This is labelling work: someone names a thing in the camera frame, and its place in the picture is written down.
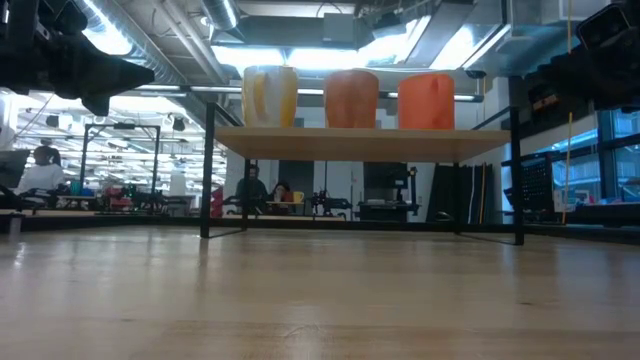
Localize yellow mug with white handle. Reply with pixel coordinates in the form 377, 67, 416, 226
241, 65, 300, 128

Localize silver spiral air duct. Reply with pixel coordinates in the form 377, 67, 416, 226
202, 0, 239, 31

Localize black leaning panels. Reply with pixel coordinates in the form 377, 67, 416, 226
429, 163, 494, 224

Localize bright orange mug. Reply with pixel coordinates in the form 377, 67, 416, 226
397, 73, 456, 131

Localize wooden shelf with black legs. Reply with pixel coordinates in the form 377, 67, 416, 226
199, 102, 525, 246

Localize black rack frame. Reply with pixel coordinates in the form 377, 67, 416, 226
82, 123, 161, 211

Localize terracotta brown mug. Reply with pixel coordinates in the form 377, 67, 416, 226
323, 69, 380, 129

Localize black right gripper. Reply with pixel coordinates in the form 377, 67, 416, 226
523, 3, 640, 112

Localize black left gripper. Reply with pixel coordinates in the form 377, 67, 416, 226
0, 0, 156, 118

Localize black pegboard panel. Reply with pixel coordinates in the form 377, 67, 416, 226
519, 154, 554, 221

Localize person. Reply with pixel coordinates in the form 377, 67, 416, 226
234, 163, 270, 214
14, 144, 66, 197
269, 179, 295, 214

